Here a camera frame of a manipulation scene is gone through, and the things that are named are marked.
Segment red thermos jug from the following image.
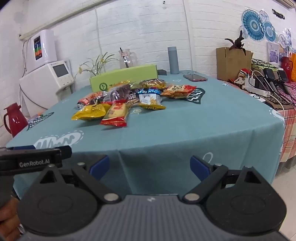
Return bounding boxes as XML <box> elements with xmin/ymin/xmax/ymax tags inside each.
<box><xmin>3</xmin><ymin>103</ymin><xmax>30</xmax><ymax>138</ymax></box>

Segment smartphone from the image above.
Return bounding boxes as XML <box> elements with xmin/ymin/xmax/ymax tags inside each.
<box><xmin>183</xmin><ymin>73</ymin><xmax>208</xmax><ymax>82</ymax></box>

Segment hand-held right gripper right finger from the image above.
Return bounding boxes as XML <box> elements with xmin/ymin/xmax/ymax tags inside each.
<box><xmin>182</xmin><ymin>156</ymin><xmax>264</xmax><ymax>204</ymax></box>

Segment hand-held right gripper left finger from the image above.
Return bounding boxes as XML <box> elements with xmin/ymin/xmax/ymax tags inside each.
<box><xmin>37</xmin><ymin>155</ymin><xmax>122</xmax><ymax>204</ymax></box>

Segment black stick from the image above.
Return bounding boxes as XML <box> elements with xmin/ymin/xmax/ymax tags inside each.
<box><xmin>119</xmin><ymin>47</ymin><xmax>128</xmax><ymax>69</ymax></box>

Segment person's left hand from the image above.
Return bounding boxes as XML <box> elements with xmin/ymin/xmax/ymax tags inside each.
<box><xmin>0</xmin><ymin>198</ymin><xmax>23</xmax><ymax>241</ymax></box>

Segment red yellow snack packet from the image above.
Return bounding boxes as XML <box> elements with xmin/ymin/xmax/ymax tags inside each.
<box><xmin>100</xmin><ymin>102</ymin><xmax>128</xmax><ymax>127</ymax></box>

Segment white wall water purifier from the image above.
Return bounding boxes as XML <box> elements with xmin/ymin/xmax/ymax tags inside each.
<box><xmin>28</xmin><ymin>30</ymin><xmax>57</xmax><ymax>68</ymax></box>

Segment red white doll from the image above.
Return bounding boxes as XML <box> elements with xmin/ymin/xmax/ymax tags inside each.
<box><xmin>233</xmin><ymin>68</ymin><xmax>252</xmax><ymax>85</ymax></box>

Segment brown clear snack packet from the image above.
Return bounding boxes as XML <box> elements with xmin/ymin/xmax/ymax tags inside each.
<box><xmin>128</xmin><ymin>89</ymin><xmax>140</xmax><ymax>102</ymax></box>

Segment white air conditioner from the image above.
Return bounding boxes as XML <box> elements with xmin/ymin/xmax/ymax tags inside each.
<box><xmin>276</xmin><ymin>0</ymin><xmax>296</xmax><ymax>10</ymax></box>

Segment light green cardboard box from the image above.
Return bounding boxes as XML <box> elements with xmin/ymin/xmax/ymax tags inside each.
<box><xmin>89</xmin><ymin>65</ymin><xmax>158</xmax><ymax>92</ymax></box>

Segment white water dispenser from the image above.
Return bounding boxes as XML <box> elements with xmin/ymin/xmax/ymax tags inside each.
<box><xmin>19</xmin><ymin>60</ymin><xmax>75</xmax><ymax>116</ymax></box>

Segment white power strip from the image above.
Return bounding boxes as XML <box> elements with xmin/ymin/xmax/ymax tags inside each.
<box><xmin>241</xmin><ymin>84</ymin><xmax>271</xmax><ymax>97</ymax></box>

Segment yellow puffy snack packet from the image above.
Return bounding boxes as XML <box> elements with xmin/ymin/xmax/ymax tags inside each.
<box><xmin>71</xmin><ymin>103</ymin><xmax>112</xmax><ymax>122</ymax></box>

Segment dark red clear snack packet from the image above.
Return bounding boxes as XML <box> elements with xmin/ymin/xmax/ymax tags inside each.
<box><xmin>104</xmin><ymin>83</ymin><xmax>131</xmax><ymax>103</ymax></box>

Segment red orange snack packet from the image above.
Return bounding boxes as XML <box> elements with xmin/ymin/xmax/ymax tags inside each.
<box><xmin>160</xmin><ymin>84</ymin><xmax>197</xmax><ymax>99</ymax></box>

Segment black wire basket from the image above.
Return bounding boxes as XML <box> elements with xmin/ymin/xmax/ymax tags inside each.
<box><xmin>251</xmin><ymin>59</ymin><xmax>278</xmax><ymax>70</ymax></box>

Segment small blue paper fan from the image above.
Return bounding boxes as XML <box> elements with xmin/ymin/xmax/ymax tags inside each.
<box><xmin>264</xmin><ymin>20</ymin><xmax>277</xmax><ymax>43</ymax></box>

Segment blue white snack packet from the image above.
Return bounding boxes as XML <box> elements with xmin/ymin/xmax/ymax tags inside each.
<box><xmin>137</xmin><ymin>89</ymin><xmax>162</xmax><ymax>106</ymax></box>

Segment golden brown snack packet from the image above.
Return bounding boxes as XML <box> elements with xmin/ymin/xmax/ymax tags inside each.
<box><xmin>141</xmin><ymin>79</ymin><xmax>167</xmax><ymax>90</ymax></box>

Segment red black snack packet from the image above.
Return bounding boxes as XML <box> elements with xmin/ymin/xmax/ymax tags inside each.
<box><xmin>74</xmin><ymin>91</ymin><xmax>105</xmax><ymax>110</ymax></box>

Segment dark red plant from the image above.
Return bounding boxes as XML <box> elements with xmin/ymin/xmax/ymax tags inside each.
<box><xmin>224</xmin><ymin>30</ymin><xmax>247</xmax><ymax>56</ymax></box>

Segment brown cardboard box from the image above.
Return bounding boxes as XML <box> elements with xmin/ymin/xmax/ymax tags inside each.
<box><xmin>216</xmin><ymin>47</ymin><xmax>254</xmax><ymax>82</ymax></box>

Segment glass pitcher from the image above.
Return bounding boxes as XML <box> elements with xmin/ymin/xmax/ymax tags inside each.
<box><xmin>119</xmin><ymin>48</ymin><xmax>138</xmax><ymax>69</ymax></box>

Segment large blue paper fan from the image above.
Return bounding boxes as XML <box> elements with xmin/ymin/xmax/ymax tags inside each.
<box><xmin>242</xmin><ymin>7</ymin><xmax>265</xmax><ymax>42</ymax></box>

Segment grey blue thermos bottle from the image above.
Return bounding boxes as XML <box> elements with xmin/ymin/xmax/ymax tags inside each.
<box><xmin>167</xmin><ymin>46</ymin><xmax>181</xmax><ymax>75</ymax></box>

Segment plant in glass vase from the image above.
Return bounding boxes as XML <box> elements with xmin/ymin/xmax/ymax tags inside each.
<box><xmin>74</xmin><ymin>53</ymin><xmax>118</xmax><ymax>80</ymax></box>

